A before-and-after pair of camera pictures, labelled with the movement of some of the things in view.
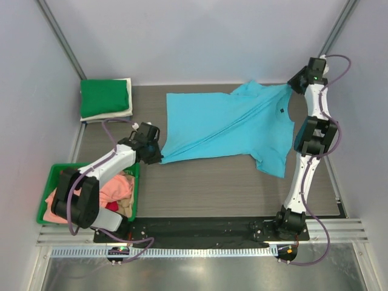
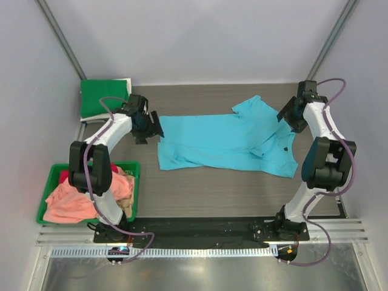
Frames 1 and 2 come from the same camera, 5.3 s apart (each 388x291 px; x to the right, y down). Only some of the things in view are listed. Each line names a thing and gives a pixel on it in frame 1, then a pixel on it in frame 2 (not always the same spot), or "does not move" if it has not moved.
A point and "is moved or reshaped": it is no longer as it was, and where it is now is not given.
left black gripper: (156, 158) to (154, 128)
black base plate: (202, 231) does not move
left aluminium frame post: (49, 19) does not move
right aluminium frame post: (334, 31) does not move
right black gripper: (291, 82) to (298, 125)
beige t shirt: (125, 206) does not move
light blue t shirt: (252, 120) is moved or reshaped
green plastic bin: (134, 168) does not move
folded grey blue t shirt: (91, 121) does not move
